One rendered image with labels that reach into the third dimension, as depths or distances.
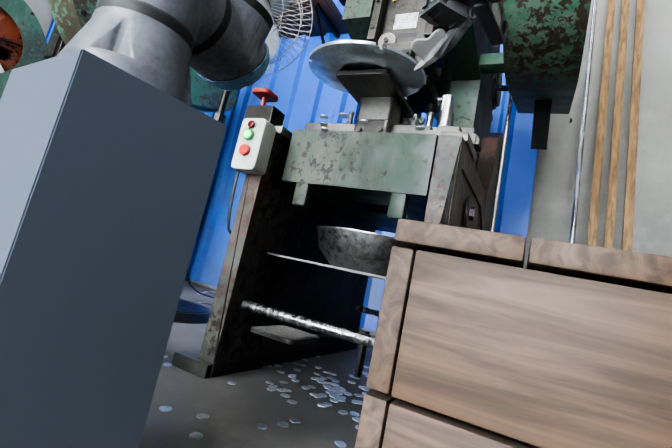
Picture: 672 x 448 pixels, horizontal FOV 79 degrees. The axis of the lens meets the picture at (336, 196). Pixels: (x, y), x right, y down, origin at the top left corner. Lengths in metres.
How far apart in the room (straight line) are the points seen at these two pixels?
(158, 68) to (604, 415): 0.50
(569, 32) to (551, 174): 1.30
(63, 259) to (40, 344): 0.08
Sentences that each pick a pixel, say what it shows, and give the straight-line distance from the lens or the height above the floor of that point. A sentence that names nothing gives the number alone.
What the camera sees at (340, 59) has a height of 0.78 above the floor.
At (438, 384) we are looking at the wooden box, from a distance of 0.31.
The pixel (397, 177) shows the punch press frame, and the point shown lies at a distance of 0.94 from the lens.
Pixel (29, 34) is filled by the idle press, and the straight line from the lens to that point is 3.93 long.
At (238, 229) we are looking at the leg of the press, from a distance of 1.05.
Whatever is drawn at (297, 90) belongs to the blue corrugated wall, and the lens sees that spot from 3.02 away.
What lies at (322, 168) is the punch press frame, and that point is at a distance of 1.03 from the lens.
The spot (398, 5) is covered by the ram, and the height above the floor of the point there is 1.12.
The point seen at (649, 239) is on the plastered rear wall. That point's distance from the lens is 2.33.
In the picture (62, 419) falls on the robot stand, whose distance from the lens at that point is 0.51.
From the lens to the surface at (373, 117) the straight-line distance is 1.09.
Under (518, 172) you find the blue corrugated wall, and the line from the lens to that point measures 2.33.
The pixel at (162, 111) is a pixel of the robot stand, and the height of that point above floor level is 0.43.
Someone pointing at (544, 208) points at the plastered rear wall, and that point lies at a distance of 2.31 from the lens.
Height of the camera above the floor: 0.30
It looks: 10 degrees up
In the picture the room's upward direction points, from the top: 12 degrees clockwise
